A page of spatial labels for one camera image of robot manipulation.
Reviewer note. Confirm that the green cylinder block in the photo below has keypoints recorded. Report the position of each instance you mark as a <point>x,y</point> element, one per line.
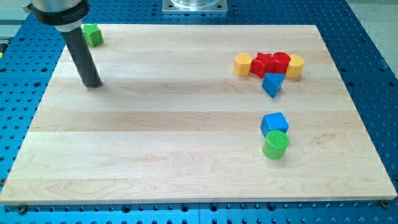
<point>275,145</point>

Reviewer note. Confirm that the green star block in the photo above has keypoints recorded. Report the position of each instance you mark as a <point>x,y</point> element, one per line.
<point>92,35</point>

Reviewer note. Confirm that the red star block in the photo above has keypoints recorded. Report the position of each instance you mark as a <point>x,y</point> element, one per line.
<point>262,64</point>

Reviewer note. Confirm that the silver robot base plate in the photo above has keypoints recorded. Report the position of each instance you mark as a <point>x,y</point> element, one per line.
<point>176,6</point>

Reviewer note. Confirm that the yellow hexagon block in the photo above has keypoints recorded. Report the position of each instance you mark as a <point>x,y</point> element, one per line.
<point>242,64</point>

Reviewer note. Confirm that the blue cube block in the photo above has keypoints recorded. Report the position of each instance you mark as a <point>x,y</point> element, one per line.
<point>274,121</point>

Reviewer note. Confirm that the blue triangle block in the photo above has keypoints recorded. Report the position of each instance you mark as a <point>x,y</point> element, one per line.
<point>272,83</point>

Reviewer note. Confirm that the yellow rounded block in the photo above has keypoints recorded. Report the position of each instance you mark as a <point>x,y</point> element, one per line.
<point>295,66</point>

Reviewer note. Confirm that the blue perforated metal table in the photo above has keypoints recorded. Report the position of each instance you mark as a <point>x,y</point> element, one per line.
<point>35,50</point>

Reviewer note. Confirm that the red cylinder block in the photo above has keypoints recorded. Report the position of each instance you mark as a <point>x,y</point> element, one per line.
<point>281,62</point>

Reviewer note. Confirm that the light wooden board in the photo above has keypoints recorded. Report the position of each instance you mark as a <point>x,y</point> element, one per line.
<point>172,122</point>

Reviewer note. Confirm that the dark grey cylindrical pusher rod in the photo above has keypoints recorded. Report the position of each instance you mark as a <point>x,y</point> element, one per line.
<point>80,53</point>

